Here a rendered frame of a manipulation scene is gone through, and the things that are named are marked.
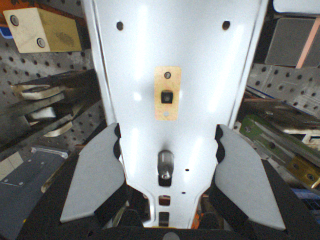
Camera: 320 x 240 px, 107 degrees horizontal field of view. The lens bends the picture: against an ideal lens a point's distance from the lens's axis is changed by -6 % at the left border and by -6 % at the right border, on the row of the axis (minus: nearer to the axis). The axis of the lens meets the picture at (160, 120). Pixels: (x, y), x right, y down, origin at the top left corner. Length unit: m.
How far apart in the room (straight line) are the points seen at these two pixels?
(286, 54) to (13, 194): 0.89
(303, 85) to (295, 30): 0.47
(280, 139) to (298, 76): 0.51
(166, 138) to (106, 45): 0.17
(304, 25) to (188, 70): 0.17
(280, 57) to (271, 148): 0.13
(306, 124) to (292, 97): 0.45
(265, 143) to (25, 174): 0.84
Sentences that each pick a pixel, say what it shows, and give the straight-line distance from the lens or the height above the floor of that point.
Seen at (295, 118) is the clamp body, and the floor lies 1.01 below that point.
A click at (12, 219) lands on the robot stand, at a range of 0.76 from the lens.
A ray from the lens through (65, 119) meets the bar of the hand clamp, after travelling 0.20.
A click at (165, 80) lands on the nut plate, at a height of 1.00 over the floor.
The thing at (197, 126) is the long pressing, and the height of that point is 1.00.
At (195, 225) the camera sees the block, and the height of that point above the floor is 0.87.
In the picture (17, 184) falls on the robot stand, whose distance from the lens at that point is 0.80.
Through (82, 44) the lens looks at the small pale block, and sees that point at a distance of 0.21.
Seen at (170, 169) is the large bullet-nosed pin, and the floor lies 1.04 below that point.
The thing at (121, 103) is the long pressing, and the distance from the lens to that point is 0.21.
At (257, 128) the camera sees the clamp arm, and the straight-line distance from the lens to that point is 0.25.
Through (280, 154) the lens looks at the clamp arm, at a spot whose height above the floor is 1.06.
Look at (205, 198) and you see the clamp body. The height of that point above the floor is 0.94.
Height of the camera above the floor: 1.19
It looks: 61 degrees down
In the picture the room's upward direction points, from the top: 175 degrees counter-clockwise
